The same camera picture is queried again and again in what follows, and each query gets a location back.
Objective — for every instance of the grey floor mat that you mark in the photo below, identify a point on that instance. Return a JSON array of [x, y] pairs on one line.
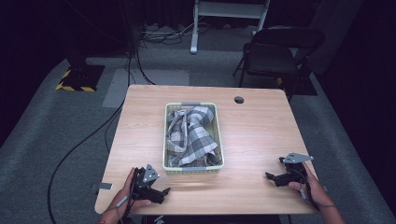
[[146, 77]]

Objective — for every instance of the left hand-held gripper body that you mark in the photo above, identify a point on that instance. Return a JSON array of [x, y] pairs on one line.
[[144, 183]]

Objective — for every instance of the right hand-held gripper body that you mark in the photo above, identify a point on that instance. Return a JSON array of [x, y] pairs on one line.
[[292, 169]]

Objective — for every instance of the grey white checked cloth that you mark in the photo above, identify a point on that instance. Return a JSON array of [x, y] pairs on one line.
[[193, 137]]

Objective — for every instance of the person's right hand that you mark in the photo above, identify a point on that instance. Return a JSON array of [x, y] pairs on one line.
[[314, 189]]

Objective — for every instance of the person's left hand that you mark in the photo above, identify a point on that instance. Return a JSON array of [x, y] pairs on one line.
[[124, 193]]

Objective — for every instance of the black yellow striped stand base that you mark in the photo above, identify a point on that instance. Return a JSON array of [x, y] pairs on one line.
[[81, 77]]

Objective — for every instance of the white metal stand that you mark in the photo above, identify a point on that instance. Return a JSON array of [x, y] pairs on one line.
[[194, 37]]

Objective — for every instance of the grey metal table bracket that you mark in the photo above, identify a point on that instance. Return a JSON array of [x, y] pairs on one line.
[[104, 186]]

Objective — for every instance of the pale green plastic basket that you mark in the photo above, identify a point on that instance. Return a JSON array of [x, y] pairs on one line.
[[194, 170]]

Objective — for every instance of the black folding chair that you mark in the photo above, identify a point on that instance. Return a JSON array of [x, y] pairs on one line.
[[271, 59]]

